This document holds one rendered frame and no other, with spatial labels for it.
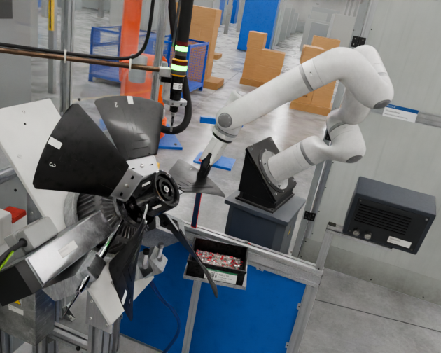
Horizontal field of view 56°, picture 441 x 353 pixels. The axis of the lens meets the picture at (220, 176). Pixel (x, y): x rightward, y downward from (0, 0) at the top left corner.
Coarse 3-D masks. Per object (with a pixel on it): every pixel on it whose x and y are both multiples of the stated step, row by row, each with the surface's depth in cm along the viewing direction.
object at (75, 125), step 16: (80, 112) 102; (64, 128) 99; (80, 128) 102; (96, 128) 105; (48, 144) 97; (64, 144) 100; (80, 144) 102; (96, 144) 105; (112, 144) 109; (48, 160) 97; (64, 160) 100; (80, 160) 103; (96, 160) 106; (112, 160) 109; (48, 176) 98; (64, 176) 101; (80, 176) 105; (96, 176) 108; (112, 176) 111; (80, 192) 106; (96, 192) 110; (112, 192) 113
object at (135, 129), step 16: (112, 96) 132; (112, 112) 130; (128, 112) 131; (144, 112) 133; (160, 112) 137; (112, 128) 128; (128, 128) 129; (144, 128) 130; (160, 128) 133; (128, 144) 127; (144, 144) 127
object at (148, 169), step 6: (150, 156) 126; (132, 162) 125; (138, 162) 125; (144, 162) 125; (150, 162) 126; (156, 162) 126; (138, 168) 124; (144, 168) 125; (150, 168) 125; (156, 168) 125; (144, 174) 124
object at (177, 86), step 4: (172, 76) 117; (176, 76) 116; (172, 80) 117; (176, 80) 117; (180, 80) 117; (172, 84) 118; (176, 84) 117; (180, 84) 117; (172, 88) 118; (176, 88) 118; (180, 88) 118; (172, 92) 118; (176, 92) 118; (180, 92) 119; (172, 96) 119; (176, 96) 119; (180, 96) 119; (176, 100) 119; (180, 100) 120; (172, 108) 120; (176, 108) 121
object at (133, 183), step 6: (126, 174) 114; (132, 174) 115; (138, 174) 116; (120, 180) 114; (126, 180) 115; (132, 180) 116; (138, 180) 117; (120, 186) 115; (132, 186) 117; (114, 192) 114; (120, 192) 115; (126, 192) 116; (132, 192) 118; (120, 198) 116; (126, 198) 117
